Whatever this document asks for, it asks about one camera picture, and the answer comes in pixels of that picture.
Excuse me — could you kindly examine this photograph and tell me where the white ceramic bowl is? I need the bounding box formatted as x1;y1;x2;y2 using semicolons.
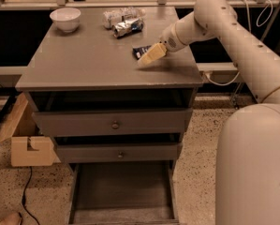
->
50;7;81;33

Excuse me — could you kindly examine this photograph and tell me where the cardboard box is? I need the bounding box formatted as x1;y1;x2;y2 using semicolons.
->
0;94;60;167

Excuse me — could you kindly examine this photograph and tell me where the grey drawer cabinet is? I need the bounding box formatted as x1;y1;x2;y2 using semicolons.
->
15;6;204;225

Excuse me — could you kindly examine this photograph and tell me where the grey open bottom drawer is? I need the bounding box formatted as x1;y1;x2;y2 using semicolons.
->
64;160;181;225

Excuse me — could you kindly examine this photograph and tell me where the grey middle drawer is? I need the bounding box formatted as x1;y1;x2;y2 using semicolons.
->
56;142;183;163

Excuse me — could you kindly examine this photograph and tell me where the silver foil snack bag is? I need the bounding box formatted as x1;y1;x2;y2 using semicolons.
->
112;18;144;38

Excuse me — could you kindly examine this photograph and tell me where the metal rail shelf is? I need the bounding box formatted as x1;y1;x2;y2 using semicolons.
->
197;62;243;86

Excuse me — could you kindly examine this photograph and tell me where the beige shoe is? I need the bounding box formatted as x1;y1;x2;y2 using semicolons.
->
0;213;22;225

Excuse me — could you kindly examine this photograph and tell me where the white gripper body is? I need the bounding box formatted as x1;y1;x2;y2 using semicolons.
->
160;23;189;53

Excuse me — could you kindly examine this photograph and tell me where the white hanging cable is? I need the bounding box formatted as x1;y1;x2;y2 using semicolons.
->
204;0;274;87

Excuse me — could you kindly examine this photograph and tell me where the grey top drawer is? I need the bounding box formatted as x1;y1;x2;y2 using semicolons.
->
33;109;192;137

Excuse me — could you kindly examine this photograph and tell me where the black floor cable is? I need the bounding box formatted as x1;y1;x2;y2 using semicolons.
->
22;166;40;225

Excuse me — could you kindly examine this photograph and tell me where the blue rxbar blueberry bar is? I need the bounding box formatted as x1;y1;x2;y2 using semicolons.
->
132;45;150;60

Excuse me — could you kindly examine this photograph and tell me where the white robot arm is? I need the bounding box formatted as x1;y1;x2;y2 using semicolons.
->
138;0;280;225

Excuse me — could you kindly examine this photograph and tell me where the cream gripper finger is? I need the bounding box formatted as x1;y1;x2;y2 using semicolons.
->
138;43;167;67

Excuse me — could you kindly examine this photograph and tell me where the white crumpled snack bag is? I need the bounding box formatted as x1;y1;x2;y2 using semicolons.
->
102;7;146;29

